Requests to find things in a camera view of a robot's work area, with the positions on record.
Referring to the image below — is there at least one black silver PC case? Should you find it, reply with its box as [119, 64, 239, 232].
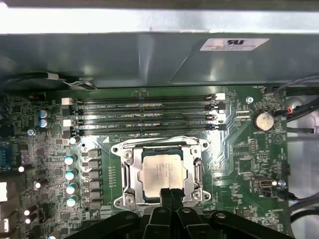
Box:
[0, 0, 319, 239]

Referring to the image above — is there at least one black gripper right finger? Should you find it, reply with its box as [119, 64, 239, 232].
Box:
[172, 188, 296, 239]

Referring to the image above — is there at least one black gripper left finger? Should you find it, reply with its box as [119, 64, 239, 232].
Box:
[64, 188, 173, 239]

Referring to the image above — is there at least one CPU socket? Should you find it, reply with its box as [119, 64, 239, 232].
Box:
[111, 135, 211, 209]

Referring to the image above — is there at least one silver green CPU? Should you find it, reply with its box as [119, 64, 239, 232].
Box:
[141, 146, 190, 200]

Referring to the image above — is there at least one round coin battery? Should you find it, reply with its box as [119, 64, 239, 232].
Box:
[253, 109, 275, 132]

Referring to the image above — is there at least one white label sticker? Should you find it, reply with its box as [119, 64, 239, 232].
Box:
[199, 37, 271, 52]

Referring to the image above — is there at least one blue rear port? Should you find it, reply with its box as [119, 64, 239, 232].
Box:
[0, 143, 19, 166]

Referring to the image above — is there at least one metal locking lever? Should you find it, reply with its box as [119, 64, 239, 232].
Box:
[119, 135, 209, 149]
[194, 156, 204, 189]

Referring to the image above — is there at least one internal USB port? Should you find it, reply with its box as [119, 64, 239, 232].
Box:
[252, 177, 274, 191]

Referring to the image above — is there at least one metal socket cover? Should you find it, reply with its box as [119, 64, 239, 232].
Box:
[123, 145, 203, 203]

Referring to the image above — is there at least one green motherboard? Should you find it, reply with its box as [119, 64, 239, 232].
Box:
[0, 86, 290, 239]

